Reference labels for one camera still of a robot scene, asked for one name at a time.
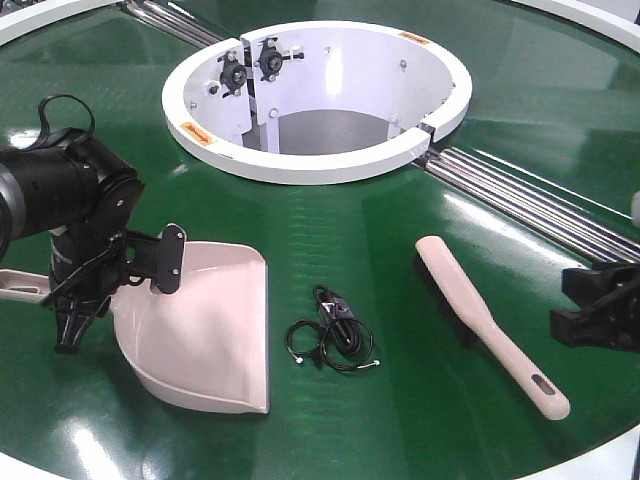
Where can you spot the orange warning label front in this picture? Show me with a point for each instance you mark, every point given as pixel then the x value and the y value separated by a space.
pixel 197 133

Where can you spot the black bearing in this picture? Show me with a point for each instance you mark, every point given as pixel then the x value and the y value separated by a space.
pixel 271 60
pixel 233 75

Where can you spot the steel rollers right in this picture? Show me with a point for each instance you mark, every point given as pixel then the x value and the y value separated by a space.
pixel 539 210

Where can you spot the white outer rim top right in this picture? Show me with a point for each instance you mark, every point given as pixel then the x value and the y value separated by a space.
pixel 614 21

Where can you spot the white inner ring housing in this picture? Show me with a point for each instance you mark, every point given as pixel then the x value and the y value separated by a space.
pixel 420 92

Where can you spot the black bearing left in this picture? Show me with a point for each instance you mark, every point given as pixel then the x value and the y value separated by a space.
pixel 233 75

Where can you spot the white rim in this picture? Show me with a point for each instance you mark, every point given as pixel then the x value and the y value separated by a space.
pixel 614 21
pixel 22 21

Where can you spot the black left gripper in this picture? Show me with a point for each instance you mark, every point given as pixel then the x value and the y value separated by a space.
pixel 90 261

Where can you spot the steel rollers top left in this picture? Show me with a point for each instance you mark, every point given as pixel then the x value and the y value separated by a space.
pixel 171 22

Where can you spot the black bearing right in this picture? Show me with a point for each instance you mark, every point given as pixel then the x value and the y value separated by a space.
pixel 271 60

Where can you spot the green conveyor belt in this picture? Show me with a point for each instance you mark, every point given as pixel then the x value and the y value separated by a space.
pixel 373 375

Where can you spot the pink hand brush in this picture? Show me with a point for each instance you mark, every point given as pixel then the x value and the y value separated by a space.
pixel 471 309

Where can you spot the white outer rim top left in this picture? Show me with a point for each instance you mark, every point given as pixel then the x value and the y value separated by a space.
pixel 22 21

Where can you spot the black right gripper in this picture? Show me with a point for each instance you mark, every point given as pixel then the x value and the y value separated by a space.
pixel 607 295

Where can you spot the orange warning label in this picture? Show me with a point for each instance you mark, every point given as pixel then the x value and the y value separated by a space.
pixel 414 37
pixel 197 133

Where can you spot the steel rollers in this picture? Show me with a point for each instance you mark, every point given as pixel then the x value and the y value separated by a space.
pixel 171 22
pixel 539 210

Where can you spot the pink plastic dustpan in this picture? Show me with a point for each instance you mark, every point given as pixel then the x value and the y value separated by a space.
pixel 204 347

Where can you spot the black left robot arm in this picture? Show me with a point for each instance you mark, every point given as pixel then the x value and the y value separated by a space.
pixel 70 184

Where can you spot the orange warning label rear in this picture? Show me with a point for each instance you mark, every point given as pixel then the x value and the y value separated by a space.
pixel 414 37

